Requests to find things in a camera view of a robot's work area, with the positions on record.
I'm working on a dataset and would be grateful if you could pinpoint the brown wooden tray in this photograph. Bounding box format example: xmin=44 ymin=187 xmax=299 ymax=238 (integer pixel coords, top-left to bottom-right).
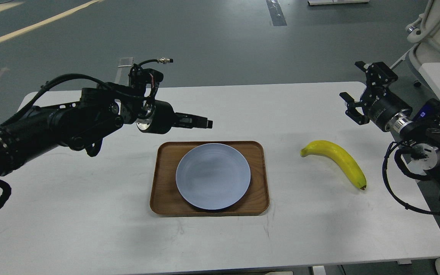
xmin=150 ymin=141 xmax=269 ymax=217

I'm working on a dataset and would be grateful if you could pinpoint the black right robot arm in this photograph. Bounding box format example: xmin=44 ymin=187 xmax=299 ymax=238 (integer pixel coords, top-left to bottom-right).
xmin=340 ymin=61 xmax=440 ymax=216

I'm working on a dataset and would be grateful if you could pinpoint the light blue plate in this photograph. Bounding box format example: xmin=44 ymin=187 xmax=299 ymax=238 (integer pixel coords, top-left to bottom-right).
xmin=176 ymin=143 xmax=251 ymax=210

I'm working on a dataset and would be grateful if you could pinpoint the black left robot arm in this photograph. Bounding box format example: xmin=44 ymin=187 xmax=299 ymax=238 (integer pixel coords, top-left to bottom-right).
xmin=0 ymin=58 xmax=213 ymax=209

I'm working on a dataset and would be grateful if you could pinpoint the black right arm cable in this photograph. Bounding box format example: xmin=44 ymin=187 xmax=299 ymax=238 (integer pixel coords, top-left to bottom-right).
xmin=382 ymin=141 xmax=440 ymax=217

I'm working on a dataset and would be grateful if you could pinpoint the yellow banana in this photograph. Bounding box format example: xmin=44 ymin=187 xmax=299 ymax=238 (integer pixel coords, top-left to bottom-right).
xmin=300 ymin=140 xmax=367 ymax=190

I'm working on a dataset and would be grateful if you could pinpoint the white office chair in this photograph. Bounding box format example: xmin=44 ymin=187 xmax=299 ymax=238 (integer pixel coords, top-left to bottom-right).
xmin=390 ymin=0 xmax=440 ymax=88

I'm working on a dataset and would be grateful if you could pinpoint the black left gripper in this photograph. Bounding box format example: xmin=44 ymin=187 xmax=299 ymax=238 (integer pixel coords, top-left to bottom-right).
xmin=136 ymin=100 xmax=213 ymax=134

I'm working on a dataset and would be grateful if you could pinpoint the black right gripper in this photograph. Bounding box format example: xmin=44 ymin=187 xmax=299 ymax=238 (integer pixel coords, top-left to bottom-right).
xmin=339 ymin=61 xmax=412 ymax=132

